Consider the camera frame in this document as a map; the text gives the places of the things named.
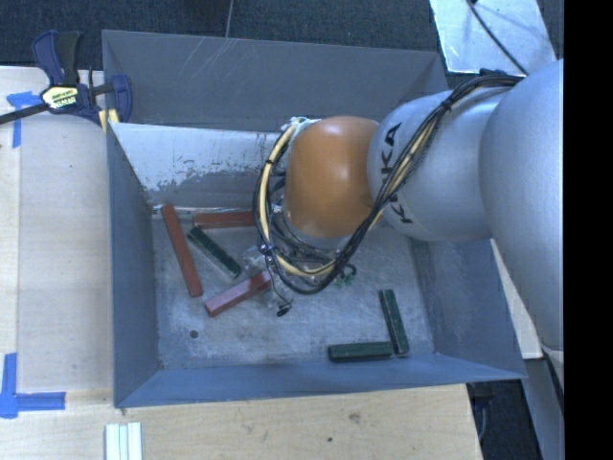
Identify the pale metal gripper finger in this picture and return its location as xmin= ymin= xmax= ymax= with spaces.
xmin=243 ymin=246 xmax=271 ymax=275

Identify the red-brown flat block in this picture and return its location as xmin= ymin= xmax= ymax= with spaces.
xmin=159 ymin=203 xmax=204 ymax=299
xmin=192 ymin=210 xmax=258 ymax=230
xmin=204 ymin=270 xmax=274 ymax=318

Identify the dark green flat block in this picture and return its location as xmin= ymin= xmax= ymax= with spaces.
xmin=327 ymin=341 xmax=396 ymax=364
xmin=186 ymin=225 xmax=242 ymax=280
xmin=378 ymin=288 xmax=411 ymax=357

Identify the grey metal bin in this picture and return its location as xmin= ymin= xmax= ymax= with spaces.
xmin=101 ymin=29 xmax=529 ymax=409

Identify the pale wood flat board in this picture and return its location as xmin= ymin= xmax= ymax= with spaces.
xmin=16 ymin=112 xmax=116 ymax=395

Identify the black cylinder on white bracket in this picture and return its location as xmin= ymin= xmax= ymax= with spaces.
xmin=270 ymin=281 xmax=295 ymax=317

